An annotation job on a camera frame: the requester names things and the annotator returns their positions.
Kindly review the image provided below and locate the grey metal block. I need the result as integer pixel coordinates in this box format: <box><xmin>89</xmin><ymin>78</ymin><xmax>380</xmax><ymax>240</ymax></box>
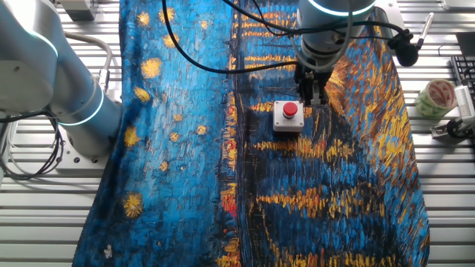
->
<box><xmin>58</xmin><ymin>0</ymin><xmax>98</xmax><ymax>22</ymax></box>

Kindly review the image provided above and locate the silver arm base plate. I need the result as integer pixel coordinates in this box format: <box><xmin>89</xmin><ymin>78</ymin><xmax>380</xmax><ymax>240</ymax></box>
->
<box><xmin>54</xmin><ymin>125</ymin><xmax>112</xmax><ymax>176</ymax></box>

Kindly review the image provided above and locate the thin black cable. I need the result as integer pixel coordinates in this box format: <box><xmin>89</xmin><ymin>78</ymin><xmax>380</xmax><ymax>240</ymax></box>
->
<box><xmin>221</xmin><ymin>0</ymin><xmax>407</xmax><ymax>41</ymax></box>

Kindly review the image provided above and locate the black clamp knob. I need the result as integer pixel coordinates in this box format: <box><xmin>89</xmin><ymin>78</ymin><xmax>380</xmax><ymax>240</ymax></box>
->
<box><xmin>387</xmin><ymin>28</ymin><xmax>420</xmax><ymax>68</ymax></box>

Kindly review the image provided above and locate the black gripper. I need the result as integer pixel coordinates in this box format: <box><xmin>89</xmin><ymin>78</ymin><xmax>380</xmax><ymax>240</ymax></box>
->
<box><xmin>293</xmin><ymin>61</ymin><xmax>334</xmax><ymax>108</ymax></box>

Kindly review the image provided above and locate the white box with red button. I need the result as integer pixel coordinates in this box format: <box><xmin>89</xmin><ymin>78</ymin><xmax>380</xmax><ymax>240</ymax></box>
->
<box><xmin>272</xmin><ymin>99</ymin><xmax>306</xmax><ymax>134</ymax></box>

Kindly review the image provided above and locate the silver pen rod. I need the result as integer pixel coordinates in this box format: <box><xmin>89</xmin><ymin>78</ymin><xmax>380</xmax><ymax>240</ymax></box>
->
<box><xmin>414</xmin><ymin>12</ymin><xmax>436</xmax><ymax>51</ymax></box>

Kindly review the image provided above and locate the grey looped gripper cable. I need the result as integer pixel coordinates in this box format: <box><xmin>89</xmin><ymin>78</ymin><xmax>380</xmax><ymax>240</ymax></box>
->
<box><xmin>290</xmin><ymin>0</ymin><xmax>354</xmax><ymax>73</ymax></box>

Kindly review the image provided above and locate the black cable bundle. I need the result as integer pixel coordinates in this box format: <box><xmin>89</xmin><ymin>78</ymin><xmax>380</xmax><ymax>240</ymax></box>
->
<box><xmin>0</xmin><ymin>109</ymin><xmax>66</xmax><ymax>182</ymax></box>

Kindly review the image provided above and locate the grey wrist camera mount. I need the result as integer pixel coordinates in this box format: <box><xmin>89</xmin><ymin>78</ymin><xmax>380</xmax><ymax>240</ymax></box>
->
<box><xmin>373</xmin><ymin>0</ymin><xmax>406</xmax><ymax>40</ymax></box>

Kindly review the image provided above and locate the grey cable with metal connector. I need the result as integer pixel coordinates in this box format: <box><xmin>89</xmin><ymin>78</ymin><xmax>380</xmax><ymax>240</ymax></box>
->
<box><xmin>63</xmin><ymin>30</ymin><xmax>114</xmax><ymax>93</ymax></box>

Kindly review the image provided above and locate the starry night painting cloth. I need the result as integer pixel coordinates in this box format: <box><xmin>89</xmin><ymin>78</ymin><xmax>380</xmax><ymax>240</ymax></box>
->
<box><xmin>72</xmin><ymin>0</ymin><xmax>431</xmax><ymax>267</ymax></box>

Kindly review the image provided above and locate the black keyboard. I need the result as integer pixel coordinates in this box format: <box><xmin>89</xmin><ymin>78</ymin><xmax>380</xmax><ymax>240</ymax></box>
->
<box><xmin>450</xmin><ymin>55</ymin><xmax>475</xmax><ymax>94</ymax></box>

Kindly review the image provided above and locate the clear tape roll red print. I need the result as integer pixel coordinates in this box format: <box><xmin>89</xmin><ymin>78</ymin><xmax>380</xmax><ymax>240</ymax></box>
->
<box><xmin>414</xmin><ymin>78</ymin><xmax>459</xmax><ymax>120</ymax></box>

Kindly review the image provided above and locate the thick black cable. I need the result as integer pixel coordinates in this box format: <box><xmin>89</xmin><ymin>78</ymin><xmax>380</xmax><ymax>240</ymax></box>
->
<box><xmin>160</xmin><ymin>0</ymin><xmax>300</xmax><ymax>75</ymax></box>

